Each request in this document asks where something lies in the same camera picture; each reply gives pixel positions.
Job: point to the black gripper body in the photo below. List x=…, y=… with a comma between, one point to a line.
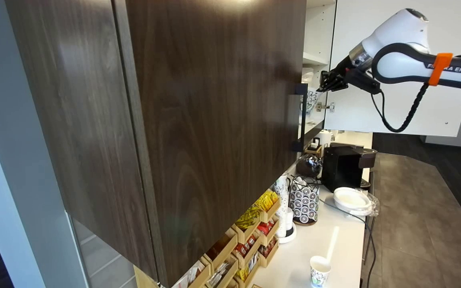
x=346, y=74

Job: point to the patterned paper cup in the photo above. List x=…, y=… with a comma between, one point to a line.
x=318, y=271

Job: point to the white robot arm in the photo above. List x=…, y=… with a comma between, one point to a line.
x=395, y=52

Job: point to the black coffee machine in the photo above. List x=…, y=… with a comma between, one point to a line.
x=344, y=164

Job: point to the open white cabinet door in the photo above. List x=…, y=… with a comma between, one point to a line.
x=438, y=113

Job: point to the white paper plates on counter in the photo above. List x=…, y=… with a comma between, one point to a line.
x=354, y=201

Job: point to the tall paper cup stack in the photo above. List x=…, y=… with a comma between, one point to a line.
x=282, y=188

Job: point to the round white cup tray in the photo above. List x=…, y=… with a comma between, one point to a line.
x=286, y=236

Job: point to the dark wood upper cabinet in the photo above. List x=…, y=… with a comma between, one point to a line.
x=163, y=119

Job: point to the wooden condiment organizer rack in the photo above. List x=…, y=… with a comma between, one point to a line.
x=245, y=247

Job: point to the wire coffee pod carousel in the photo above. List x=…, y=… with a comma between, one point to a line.
x=302, y=201

